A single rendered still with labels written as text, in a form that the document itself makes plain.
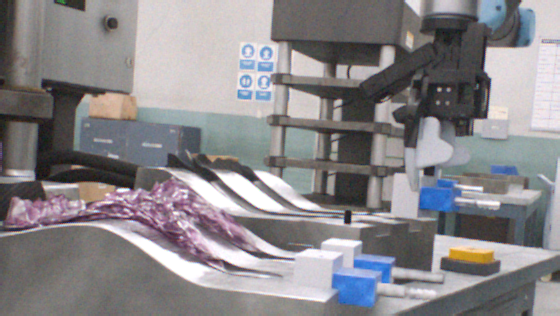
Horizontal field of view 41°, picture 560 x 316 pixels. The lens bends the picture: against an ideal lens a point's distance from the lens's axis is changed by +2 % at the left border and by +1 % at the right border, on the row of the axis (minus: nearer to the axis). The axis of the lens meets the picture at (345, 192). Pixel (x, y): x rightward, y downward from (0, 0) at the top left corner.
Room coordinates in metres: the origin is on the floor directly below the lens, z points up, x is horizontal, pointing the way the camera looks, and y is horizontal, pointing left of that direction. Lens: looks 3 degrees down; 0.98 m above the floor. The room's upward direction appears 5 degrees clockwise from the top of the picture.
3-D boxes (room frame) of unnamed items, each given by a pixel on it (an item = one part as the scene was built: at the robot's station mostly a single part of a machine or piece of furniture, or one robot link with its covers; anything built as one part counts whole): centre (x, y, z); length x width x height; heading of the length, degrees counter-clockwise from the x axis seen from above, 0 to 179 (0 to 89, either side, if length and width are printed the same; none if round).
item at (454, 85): (0.93, -0.12, 1.09); 0.09 x 0.08 x 0.12; 63
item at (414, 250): (1.14, 0.14, 0.87); 0.50 x 0.26 x 0.14; 62
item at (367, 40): (5.78, -0.04, 1.03); 1.54 x 0.94 x 2.06; 163
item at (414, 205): (0.93, -0.13, 0.93); 0.13 x 0.05 x 0.05; 63
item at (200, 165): (1.13, 0.13, 0.92); 0.35 x 0.16 x 0.09; 62
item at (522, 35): (1.45, -0.27, 1.25); 0.11 x 0.11 x 0.08; 65
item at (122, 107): (8.15, 2.60, 1.26); 0.42 x 0.33 x 0.29; 73
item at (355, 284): (0.69, -0.03, 0.86); 0.13 x 0.05 x 0.05; 79
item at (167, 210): (0.79, 0.22, 0.90); 0.26 x 0.18 x 0.08; 79
